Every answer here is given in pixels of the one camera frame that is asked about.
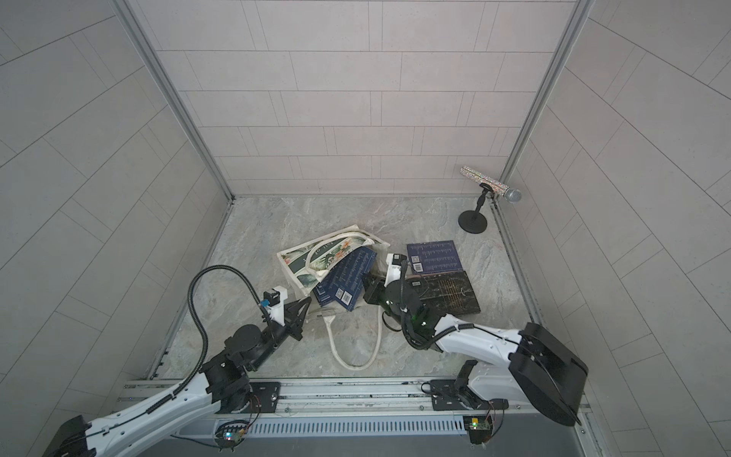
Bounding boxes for floral canvas tote bag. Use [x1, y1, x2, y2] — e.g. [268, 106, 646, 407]
[276, 225, 390, 371]

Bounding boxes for left circuit board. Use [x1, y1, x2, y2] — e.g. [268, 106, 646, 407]
[214, 420, 251, 451]

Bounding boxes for aluminium mounting rail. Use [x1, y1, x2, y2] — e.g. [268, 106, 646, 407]
[107, 373, 592, 441]

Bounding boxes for right circuit board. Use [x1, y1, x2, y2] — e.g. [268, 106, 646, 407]
[463, 415, 494, 445]

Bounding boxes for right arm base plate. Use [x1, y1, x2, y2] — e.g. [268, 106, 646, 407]
[421, 360, 509, 411]

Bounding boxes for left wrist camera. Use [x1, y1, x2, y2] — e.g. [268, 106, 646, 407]
[260, 286, 287, 327]

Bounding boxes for black microphone stand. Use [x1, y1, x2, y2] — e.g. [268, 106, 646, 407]
[458, 183, 494, 234]

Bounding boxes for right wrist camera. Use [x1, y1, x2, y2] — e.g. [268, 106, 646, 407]
[385, 253, 409, 287]

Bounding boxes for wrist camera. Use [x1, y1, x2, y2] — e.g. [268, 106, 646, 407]
[385, 253, 409, 287]
[260, 286, 287, 327]

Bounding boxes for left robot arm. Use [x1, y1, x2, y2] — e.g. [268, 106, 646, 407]
[43, 265, 311, 456]

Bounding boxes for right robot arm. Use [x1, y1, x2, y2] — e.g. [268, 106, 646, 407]
[362, 254, 589, 427]

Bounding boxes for glitter microphone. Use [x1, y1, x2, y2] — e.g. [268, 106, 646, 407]
[460, 166, 523, 203]

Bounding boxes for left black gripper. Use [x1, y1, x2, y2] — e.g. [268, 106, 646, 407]
[249, 297, 314, 372]

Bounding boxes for black marbled thick book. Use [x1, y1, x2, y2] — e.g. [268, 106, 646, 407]
[407, 272, 481, 316]

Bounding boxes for circuit board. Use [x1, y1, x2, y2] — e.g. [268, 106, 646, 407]
[214, 420, 251, 451]
[463, 415, 494, 445]

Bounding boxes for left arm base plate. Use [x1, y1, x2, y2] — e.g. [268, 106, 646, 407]
[220, 382, 282, 415]

